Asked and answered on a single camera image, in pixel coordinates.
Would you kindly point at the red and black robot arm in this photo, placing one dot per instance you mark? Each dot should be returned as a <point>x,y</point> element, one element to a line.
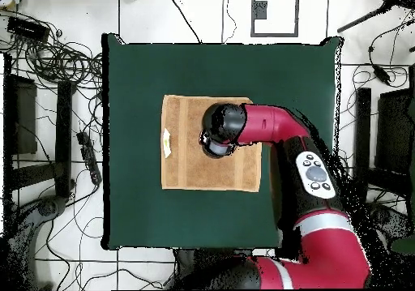
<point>324,245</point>

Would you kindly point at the grey square floor frame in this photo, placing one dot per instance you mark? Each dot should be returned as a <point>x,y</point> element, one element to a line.
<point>259,10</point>

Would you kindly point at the black power adapter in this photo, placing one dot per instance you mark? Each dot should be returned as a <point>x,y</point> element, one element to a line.
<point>382,74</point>

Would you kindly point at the black electronics box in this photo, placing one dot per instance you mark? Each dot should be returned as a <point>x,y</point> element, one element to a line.
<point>27,28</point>

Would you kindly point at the grey chair base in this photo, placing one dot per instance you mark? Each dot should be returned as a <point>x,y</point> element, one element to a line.
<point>390,221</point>
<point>45,208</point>

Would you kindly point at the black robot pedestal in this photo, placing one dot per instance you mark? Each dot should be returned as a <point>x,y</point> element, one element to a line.
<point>184,258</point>

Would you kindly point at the black bar stand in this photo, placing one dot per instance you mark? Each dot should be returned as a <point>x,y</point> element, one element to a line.
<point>63,135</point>

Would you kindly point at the black flat panel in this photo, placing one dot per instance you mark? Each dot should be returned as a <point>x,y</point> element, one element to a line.
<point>394,129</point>
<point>21,116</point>

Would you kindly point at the dark green table cloth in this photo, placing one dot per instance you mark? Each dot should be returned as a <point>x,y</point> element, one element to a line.
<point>146,213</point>

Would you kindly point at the black upright bar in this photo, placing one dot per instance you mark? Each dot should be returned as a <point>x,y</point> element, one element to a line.
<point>362,125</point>

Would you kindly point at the orange terry towel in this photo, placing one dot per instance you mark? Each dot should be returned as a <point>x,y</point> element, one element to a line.
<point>194,171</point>

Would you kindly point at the black pole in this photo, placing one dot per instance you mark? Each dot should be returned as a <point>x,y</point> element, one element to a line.
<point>360,20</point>

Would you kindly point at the black power strip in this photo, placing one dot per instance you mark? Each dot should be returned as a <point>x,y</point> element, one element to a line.
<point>89,156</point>

